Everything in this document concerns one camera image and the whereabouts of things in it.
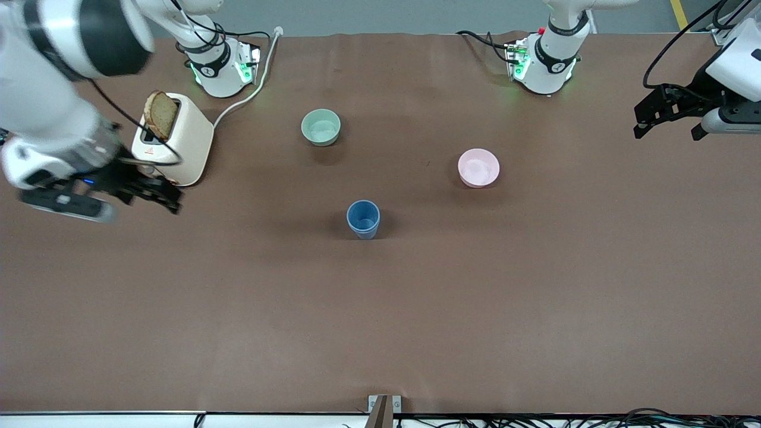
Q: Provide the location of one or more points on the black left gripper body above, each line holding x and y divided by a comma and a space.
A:
697, 96

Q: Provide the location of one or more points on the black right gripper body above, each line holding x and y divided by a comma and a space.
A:
117, 176

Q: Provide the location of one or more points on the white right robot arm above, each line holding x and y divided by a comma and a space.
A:
53, 89

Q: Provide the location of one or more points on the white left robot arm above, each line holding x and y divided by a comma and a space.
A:
737, 59

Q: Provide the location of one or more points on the cream white toaster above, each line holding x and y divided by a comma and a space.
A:
184, 148

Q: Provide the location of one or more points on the brown bread slice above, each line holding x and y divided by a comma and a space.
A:
160, 114

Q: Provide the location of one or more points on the green bowl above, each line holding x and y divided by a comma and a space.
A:
321, 127

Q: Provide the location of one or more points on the pink bowl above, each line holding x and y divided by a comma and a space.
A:
478, 167

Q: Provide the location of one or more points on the brown table cover mat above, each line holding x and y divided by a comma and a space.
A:
380, 309

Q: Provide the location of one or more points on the metal corner bracket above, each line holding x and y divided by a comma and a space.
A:
720, 37

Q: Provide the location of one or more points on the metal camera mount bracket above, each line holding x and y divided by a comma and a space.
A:
384, 410

